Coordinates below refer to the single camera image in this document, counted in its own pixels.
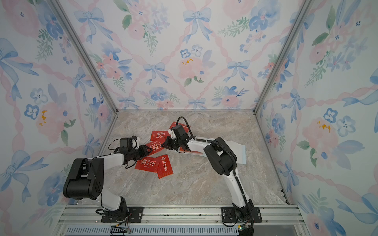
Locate right aluminium corner post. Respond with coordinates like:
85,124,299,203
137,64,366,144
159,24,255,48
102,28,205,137
254,0,313,116

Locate aluminium corner post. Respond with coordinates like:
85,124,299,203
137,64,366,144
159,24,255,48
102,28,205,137
47,1,118,114
254,0,313,116

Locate red card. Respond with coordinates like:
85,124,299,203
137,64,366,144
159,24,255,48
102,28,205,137
135,157,160,173
185,150,205,156
150,131,170,141
169,122,189,133

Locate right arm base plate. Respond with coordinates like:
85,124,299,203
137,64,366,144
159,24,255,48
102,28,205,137
221,206,263,223

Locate aluminium front rail frame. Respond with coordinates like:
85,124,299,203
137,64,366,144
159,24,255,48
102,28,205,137
53,205,310,236

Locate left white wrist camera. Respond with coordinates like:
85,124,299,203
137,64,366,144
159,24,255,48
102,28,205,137
132,136,140,146

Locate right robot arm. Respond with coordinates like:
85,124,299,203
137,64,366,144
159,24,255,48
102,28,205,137
161,117,254,223

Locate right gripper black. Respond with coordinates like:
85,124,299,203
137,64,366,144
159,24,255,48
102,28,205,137
160,136,182,150

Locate left aluminium corner post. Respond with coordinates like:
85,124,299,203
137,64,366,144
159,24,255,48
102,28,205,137
47,1,118,114

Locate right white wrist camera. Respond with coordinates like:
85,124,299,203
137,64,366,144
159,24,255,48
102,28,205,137
168,130,176,139

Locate red card 100 percent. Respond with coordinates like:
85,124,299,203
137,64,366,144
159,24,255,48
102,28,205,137
157,154,174,179

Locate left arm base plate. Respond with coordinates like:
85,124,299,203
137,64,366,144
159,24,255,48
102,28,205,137
101,206,144,223

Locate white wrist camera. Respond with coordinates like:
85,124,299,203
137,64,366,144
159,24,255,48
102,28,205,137
168,130,176,139
132,136,140,146

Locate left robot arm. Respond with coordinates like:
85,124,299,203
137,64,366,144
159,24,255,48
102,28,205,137
63,136,153,223

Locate red card get rich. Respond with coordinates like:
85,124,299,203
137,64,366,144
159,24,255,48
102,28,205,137
146,139,165,156

